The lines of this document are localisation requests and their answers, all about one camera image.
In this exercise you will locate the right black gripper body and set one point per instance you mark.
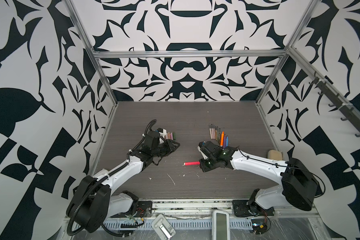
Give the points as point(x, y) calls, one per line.
point(208, 164)

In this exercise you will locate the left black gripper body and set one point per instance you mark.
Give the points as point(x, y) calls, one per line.
point(162, 149)

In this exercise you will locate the orange marker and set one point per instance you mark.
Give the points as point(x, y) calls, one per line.
point(222, 139)

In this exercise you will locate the red pink marker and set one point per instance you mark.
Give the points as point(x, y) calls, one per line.
point(191, 164)

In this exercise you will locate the purple marker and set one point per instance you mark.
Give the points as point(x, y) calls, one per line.
point(225, 141)

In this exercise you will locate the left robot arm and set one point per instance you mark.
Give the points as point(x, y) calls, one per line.
point(93, 201)

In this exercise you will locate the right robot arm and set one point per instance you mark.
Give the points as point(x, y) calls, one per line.
point(296, 185)

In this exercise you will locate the beige sponge block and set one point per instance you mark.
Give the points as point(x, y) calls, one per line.
point(275, 155)

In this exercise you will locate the white tablet device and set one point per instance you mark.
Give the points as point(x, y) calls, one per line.
point(220, 225)

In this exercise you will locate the green lit circuit board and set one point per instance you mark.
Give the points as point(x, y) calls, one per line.
point(261, 226)

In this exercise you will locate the white clamp device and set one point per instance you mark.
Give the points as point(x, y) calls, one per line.
point(163, 228)

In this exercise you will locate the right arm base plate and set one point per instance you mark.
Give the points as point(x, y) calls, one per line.
point(242, 209)

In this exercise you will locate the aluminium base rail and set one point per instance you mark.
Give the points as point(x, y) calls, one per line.
point(202, 208)

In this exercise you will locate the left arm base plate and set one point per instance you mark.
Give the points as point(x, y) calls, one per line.
point(142, 209)

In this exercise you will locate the black hook rail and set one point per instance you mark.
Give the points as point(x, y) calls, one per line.
point(338, 101)

